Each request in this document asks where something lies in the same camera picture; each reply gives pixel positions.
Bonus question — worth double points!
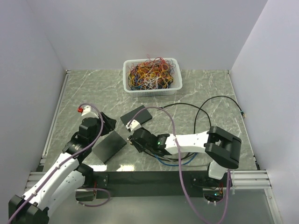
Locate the black network switch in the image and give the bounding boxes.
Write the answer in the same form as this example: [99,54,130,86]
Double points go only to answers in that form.
[120,105,152,125]
[93,131,127,164]

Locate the blue ethernet cable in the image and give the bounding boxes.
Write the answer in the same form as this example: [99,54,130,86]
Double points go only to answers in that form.
[155,155,197,167]

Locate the black ethernet cable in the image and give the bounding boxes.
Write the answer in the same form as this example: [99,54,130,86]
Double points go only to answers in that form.
[144,95,247,164]

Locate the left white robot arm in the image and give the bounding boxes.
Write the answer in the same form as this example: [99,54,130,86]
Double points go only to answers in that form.
[8,112,116,224]

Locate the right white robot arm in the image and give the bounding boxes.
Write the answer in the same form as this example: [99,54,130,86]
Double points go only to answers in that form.
[128,126,242,186]

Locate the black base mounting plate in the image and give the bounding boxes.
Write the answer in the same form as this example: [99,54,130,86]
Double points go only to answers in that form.
[93,170,207,197]

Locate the white plastic basket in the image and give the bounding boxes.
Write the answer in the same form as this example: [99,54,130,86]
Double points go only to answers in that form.
[123,57,183,97]

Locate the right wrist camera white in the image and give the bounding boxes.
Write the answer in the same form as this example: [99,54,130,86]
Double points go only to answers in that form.
[126,119,142,132]

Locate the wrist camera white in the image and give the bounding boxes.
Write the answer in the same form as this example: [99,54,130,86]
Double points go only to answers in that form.
[77,105,99,119]
[126,119,142,132]

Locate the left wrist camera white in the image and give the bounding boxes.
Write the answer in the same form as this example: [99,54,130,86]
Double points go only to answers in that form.
[77,105,99,119]

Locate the tangled colourful wires bundle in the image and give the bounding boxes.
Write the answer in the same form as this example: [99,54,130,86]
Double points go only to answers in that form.
[127,54,176,91]

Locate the aluminium frame rail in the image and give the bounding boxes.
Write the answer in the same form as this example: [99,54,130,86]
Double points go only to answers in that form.
[24,70,71,192]

